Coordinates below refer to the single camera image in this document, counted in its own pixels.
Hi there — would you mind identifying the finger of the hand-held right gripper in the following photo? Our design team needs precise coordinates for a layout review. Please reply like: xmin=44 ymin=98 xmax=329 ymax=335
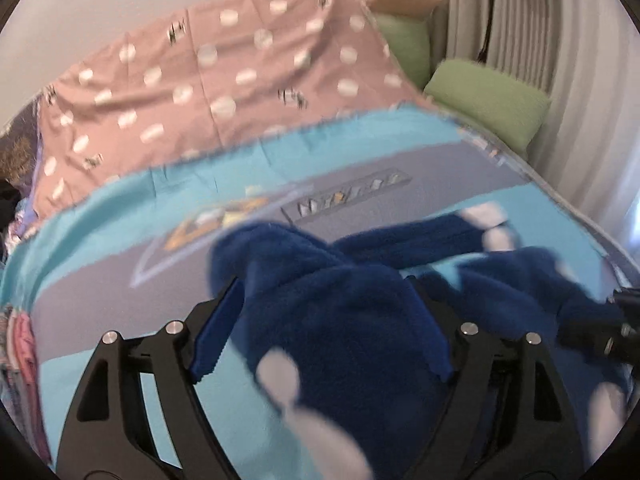
xmin=559 ymin=287 xmax=640 ymax=363

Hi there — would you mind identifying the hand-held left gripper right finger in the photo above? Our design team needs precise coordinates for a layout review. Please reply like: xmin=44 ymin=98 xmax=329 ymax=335
xmin=404 ymin=277 xmax=587 ymax=480

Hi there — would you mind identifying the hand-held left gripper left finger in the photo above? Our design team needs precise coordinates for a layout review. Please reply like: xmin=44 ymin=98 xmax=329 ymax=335
xmin=55 ymin=276 xmax=247 ymax=480

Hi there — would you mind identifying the blue fleece star-print garment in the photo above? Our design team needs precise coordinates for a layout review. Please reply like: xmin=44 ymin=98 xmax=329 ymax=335
xmin=207 ymin=202 xmax=632 ymax=480

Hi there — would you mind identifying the light blue printed blanket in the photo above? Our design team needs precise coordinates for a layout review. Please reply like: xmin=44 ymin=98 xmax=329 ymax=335
xmin=0 ymin=102 xmax=640 ymax=472

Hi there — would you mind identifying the large green pillow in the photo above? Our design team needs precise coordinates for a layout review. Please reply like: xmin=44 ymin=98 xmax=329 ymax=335
xmin=424 ymin=59 xmax=552 ymax=150

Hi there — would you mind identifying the pink polka dot bedsheet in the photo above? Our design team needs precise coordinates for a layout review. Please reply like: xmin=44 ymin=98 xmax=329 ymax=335
xmin=30 ymin=0 xmax=437 ymax=222

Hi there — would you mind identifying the beige pleated curtain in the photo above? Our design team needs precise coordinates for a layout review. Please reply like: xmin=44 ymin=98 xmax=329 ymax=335
xmin=409 ymin=0 xmax=640 ymax=243

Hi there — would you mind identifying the small green pillow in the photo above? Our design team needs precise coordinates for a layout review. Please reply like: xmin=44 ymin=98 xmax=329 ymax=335
xmin=372 ymin=12 xmax=434 ymax=87

